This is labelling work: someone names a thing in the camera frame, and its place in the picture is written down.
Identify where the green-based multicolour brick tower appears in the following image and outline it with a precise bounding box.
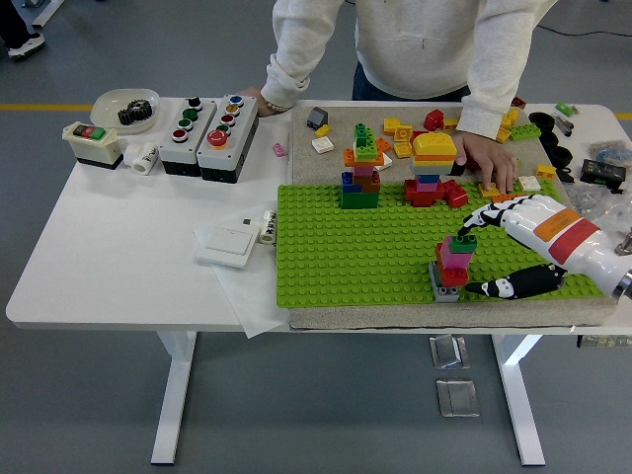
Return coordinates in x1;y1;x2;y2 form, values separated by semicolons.
340;121;386;211

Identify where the green studded baseplate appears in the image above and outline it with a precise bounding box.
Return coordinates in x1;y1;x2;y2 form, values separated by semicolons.
275;182;611;310

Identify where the emergency-stop button control box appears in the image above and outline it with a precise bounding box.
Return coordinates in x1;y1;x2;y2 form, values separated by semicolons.
196;93;261;185

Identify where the three-button control box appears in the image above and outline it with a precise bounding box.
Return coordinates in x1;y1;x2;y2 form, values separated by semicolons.
157;97;218;178

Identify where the person's right hand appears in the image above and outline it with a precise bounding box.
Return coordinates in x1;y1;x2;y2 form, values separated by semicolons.
236;86;297;119

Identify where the white red-green switch box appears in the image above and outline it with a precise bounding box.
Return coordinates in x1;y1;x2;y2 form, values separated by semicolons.
62;120;124;171

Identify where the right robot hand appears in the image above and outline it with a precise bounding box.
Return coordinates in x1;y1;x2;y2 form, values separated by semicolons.
456;193;632;301

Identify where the pink square brick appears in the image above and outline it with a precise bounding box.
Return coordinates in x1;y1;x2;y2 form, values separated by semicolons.
440;235;475;268
438;251;470;273

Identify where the white bowl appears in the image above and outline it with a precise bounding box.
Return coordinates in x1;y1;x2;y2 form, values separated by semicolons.
90;87;162;135

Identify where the white printed tube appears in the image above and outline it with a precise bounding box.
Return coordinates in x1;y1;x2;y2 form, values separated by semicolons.
258;209;277;245

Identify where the red square brick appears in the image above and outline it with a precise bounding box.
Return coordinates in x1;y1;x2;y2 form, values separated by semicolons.
434;242;470;288

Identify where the white paper sheet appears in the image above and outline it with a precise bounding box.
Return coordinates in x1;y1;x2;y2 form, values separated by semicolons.
192;211;292;341

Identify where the white table leg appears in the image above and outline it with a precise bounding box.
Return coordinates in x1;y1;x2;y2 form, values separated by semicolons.
150;330;198;465
491;334;547;467

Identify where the desk control panel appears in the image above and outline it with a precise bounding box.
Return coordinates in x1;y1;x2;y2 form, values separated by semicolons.
576;334;632;349

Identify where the metal floor socket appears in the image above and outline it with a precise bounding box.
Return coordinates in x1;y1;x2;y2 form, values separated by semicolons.
435;377;481;419
428;334;470;370

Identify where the white wall switch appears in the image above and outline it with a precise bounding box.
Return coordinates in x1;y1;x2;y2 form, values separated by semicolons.
196;225;260;271

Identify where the black gear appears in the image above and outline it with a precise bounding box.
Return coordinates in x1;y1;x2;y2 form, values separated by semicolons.
117;98;155;128

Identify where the person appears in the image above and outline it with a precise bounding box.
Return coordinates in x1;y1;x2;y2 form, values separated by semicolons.
0;0;46;61
236;0;562;195

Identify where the grey square brick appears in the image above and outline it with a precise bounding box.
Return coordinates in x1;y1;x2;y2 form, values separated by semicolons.
428;261;461;304

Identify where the black floor cable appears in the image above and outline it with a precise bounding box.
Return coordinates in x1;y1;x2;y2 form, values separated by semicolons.
542;23;632;39

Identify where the white table foot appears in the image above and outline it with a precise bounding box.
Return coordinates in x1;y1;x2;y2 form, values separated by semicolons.
22;0;66;29

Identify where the white pipe tee fitting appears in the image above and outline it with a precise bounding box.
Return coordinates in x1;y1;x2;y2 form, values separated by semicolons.
121;141;160;175

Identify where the large red brick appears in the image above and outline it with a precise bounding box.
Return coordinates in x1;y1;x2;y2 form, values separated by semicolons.
441;178;470;209

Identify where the person's left hand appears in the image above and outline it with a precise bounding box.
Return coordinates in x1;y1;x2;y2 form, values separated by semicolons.
451;128;519;195

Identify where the clear bag of screws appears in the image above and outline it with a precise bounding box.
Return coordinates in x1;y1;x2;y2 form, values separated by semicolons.
562;181;632;236

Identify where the plastic bag of blue parts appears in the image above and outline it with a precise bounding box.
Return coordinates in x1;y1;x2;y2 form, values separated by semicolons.
587;139;632;164

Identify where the red-based yellow-domed brick tower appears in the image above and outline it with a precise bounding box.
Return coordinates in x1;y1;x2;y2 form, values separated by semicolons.
403;131;458;208

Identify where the dark green brick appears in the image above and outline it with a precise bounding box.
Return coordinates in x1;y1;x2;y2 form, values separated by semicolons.
449;233;479;254

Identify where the grey-brown mat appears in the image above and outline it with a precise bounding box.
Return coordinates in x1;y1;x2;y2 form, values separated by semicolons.
287;104;621;332

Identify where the metal hand tool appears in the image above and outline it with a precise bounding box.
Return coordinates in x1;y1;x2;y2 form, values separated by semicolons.
551;113;576;138

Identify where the black electronic device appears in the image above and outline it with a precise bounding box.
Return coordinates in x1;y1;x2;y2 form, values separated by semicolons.
580;157;628;194

